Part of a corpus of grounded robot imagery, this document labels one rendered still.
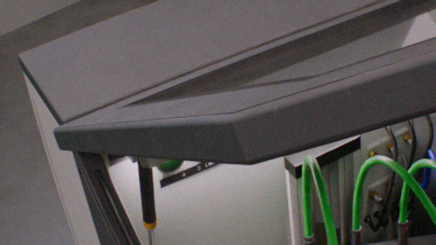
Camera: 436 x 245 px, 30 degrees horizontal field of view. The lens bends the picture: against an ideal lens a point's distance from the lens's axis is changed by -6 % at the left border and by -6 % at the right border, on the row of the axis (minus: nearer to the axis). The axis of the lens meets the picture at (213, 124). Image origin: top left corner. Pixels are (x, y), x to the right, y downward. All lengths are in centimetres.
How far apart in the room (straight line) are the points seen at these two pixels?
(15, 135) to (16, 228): 72
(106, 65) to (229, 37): 21
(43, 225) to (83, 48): 210
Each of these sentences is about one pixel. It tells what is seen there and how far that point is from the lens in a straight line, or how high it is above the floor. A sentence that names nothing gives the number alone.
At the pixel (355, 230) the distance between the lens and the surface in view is 154.
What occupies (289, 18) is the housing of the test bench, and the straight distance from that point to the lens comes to 150.
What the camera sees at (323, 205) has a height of 142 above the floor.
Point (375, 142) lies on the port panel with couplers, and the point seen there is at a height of 123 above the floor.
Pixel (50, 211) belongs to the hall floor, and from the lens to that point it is 362.
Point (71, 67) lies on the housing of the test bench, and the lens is 147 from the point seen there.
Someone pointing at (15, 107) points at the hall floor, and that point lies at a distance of 441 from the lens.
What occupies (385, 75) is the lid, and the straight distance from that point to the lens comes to 52.
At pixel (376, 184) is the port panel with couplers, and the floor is 112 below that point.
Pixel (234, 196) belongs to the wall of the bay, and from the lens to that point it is 150.
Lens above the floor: 220
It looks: 34 degrees down
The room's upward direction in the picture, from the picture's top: 9 degrees counter-clockwise
